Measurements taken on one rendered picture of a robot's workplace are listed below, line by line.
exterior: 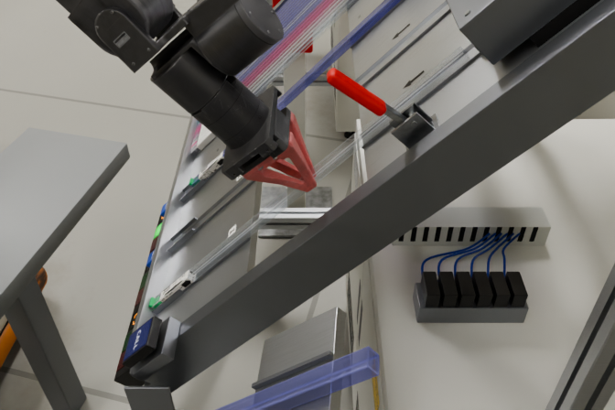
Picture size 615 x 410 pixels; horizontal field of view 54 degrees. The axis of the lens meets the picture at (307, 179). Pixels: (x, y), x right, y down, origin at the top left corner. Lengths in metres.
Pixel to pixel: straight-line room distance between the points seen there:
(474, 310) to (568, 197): 0.38
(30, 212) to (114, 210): 0.91
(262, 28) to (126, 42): 0.12
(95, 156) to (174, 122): 1.19
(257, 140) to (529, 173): 0.77
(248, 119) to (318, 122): 1.85
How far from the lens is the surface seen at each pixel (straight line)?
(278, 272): 0.61
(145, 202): 2.12
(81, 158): 1.33
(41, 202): 1.25
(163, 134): 2.43
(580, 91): 0.52
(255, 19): 0.54
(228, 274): 0.71
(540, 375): 0.93
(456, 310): 0.93
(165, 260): 0.89
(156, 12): 0.58
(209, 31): 0.55
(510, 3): 0.51
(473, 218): 1.05
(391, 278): 0.99
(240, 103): 0.59
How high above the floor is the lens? 1.36
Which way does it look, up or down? 39 degrees down
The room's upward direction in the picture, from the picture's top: straight up
